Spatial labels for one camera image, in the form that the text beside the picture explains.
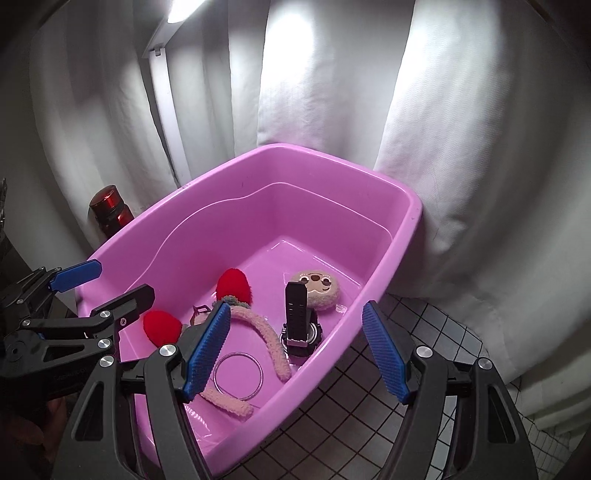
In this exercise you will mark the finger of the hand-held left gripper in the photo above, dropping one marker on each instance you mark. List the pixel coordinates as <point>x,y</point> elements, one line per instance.
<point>134,297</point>
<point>76,272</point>

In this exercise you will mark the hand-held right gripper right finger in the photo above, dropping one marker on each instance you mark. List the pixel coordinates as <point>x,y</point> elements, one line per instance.
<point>385,355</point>

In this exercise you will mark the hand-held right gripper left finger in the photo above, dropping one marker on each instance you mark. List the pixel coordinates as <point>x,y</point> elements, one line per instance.
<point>207,350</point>

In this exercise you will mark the large silver bangle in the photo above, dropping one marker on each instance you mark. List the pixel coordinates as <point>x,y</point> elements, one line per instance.
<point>239,354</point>

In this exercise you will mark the pink strawberry plush headband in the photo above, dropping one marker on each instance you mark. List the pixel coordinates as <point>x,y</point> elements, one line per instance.
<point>272,341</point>

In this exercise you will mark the black digital wristwatch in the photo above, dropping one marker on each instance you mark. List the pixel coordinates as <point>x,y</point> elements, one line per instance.
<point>295,304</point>

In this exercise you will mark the pink plastic tub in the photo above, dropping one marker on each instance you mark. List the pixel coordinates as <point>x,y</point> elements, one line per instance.
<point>300,207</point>

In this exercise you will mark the person's left hand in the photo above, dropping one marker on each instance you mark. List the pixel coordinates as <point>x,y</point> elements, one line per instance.
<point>27,431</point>

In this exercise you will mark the white black-grid tablecloth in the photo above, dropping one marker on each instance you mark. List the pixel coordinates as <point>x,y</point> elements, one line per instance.
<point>351,397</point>

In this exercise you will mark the red bottle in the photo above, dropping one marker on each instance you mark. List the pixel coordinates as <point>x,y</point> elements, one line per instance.
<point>111,207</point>

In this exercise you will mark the white curtain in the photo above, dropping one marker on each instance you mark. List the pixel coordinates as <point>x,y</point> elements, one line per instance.
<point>461,138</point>

